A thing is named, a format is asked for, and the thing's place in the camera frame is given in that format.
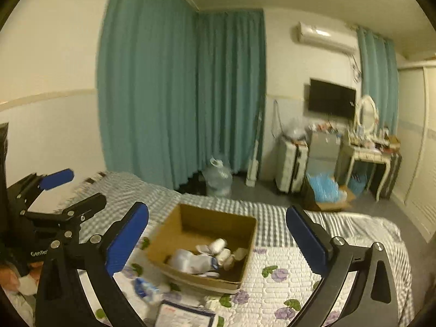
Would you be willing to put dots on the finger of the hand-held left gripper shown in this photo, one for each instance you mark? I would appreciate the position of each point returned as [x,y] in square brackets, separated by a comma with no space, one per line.
[56,179]
[87,206]

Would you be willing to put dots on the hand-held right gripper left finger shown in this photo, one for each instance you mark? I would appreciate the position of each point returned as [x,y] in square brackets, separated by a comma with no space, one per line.
[126,242]

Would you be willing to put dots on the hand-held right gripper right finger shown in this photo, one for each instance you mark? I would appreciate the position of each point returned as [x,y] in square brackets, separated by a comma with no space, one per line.
[306,242]

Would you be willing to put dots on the person's left hand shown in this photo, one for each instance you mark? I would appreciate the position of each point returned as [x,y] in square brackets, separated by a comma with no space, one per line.
[8,277]

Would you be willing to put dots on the blue and white packet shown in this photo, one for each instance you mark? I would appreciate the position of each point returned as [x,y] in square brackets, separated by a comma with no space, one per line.
[147,288]

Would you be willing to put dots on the cardboard box of blue items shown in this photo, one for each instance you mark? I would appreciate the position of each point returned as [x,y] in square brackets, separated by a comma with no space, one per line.
[325,194]

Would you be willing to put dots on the white floral quilt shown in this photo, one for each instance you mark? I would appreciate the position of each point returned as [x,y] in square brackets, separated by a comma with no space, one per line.
[276,289]

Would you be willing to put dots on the white bottles in box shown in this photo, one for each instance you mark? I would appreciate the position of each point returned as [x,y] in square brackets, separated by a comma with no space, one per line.
[187,262]

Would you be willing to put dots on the beige rolled sock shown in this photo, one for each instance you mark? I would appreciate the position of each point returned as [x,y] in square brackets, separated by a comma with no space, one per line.
[240,254]

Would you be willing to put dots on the white suitcase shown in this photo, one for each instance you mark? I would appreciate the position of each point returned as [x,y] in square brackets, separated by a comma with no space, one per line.
[291,167]

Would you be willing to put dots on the blue bag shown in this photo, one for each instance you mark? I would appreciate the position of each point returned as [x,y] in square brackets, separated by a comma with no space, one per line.
[358,181]

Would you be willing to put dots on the white rolled sock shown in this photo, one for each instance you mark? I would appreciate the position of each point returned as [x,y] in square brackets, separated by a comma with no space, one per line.
[218,246]
[224,255]

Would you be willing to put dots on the grey small cabinet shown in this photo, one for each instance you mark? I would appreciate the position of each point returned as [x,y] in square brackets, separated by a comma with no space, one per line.
[323,151]

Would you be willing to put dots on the white flat packet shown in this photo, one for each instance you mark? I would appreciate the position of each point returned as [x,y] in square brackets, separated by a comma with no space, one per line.
[184,315]

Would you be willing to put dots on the white dressing table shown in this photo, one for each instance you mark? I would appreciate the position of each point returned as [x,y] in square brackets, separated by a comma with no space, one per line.
[368,158]

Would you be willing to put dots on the white stick vacuum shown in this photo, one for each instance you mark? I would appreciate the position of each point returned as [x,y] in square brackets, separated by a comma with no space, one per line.
[253,150]

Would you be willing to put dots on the clear water jug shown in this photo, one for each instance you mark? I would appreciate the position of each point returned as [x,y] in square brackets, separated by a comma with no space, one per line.
[218,179]

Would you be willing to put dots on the clear plastic bag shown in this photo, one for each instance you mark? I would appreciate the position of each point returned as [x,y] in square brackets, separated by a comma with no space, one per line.
[294,127]

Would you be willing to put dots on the wide teal curtain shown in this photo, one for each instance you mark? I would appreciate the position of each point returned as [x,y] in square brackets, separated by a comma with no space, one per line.
[153,92]

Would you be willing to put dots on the white oval mirror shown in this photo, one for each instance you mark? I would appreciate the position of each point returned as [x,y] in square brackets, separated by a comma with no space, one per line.
[366,112]

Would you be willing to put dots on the white wardrobe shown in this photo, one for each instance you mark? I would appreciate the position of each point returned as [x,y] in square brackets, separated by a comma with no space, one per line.
[417,150]

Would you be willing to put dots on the narrow teal curtain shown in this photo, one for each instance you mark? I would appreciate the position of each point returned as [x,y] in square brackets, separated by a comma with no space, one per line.
[378,85]

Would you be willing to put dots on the white air conditioner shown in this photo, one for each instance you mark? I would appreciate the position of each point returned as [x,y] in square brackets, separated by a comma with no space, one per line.
[325,37]

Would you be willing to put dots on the black wall television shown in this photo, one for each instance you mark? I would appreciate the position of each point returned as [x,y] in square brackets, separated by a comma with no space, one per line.
[332,98]

